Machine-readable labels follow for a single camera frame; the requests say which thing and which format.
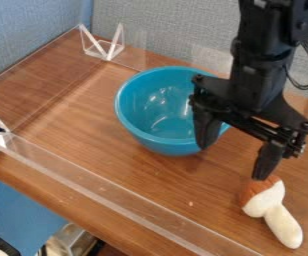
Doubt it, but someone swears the grey metal box below table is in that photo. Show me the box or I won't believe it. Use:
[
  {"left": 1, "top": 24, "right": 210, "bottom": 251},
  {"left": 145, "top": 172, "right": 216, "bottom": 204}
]
[{"left": 45, "top": 223, "right": 96, "bottom": 256}]

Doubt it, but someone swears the clear acrylic corner bracket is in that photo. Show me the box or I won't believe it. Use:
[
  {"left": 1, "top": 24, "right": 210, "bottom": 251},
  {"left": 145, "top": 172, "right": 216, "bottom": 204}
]
[{"left": 77, "top": 23, "right": 124, "bottom": 61}]

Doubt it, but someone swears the blue plastic bowl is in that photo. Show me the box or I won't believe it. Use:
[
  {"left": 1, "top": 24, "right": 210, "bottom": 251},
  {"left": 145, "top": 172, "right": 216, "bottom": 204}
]
[{"left": 113, "top": 66, "right": 214, "bottom": 156}]

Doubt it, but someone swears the plush brown white mushroom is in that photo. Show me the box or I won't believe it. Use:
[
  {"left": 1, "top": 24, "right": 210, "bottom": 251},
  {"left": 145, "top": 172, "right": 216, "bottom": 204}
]
[{"left": 239, "top": 175, "right": 303, "bottom": 249}]

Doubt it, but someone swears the clear acrylic barrier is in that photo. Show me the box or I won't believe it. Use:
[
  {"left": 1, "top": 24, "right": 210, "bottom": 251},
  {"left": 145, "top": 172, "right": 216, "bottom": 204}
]
[
  {"left": 112, "top": 33, "right": 308, "bottom": 117},
  {"left": 0, "top": 119, "right": 260, "bottom": 256}
]

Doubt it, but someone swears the clear acrylic front barrier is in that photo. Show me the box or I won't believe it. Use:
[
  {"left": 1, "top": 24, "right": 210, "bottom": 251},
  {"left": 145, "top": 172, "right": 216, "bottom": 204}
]
[{"left": 0, "top": 119, "right": 260, "bottom": 256}]

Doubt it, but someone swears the clear acrylic back barrier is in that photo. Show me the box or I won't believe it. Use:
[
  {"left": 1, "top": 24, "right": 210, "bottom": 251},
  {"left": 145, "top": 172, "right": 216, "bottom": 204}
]
[{"left": 112, "top": 33, "right": 308, "bottom": 117}]

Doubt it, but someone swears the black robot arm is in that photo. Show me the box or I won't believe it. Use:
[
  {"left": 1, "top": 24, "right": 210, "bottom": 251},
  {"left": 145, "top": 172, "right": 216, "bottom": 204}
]
[{"left": 188, "top": 0, "right": 308, "bottom": 181}]

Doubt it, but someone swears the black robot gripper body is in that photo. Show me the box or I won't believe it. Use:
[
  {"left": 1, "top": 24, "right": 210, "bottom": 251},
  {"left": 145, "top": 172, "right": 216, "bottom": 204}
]
[{"left": 188, "top": 58, "right": 308, "bottom": 158}]

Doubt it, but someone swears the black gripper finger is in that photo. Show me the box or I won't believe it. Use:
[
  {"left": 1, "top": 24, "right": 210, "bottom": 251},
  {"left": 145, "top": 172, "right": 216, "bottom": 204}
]
[
  {"left": 251, "top": 141, "right": 284, "bottom": 181},
  {"left": 191, "top": 105, "right": 222, "bottom": 150}
]

